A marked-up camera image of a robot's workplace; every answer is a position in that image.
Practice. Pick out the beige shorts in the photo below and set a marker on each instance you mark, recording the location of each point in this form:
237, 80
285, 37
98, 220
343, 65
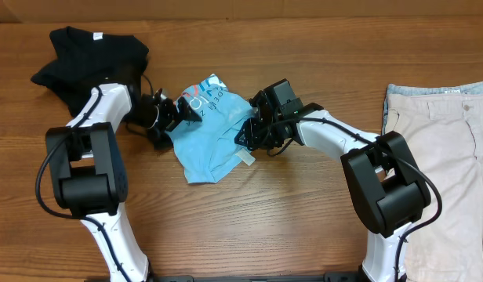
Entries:
444, 130

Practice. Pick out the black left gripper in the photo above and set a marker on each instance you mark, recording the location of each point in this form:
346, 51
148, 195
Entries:
169, 114

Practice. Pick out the light blue printed t-shirt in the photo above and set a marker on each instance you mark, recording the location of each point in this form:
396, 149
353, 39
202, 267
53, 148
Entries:
206, 148

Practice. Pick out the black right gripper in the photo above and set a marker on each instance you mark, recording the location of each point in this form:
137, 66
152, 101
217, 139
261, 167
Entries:
256, 128

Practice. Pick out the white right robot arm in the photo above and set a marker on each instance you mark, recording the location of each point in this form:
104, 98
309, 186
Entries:
387, 189

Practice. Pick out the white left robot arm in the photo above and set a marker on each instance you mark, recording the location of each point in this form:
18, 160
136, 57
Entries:
89, 177

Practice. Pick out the black folded t-shirt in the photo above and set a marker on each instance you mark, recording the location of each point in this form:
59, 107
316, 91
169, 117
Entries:
85, 60

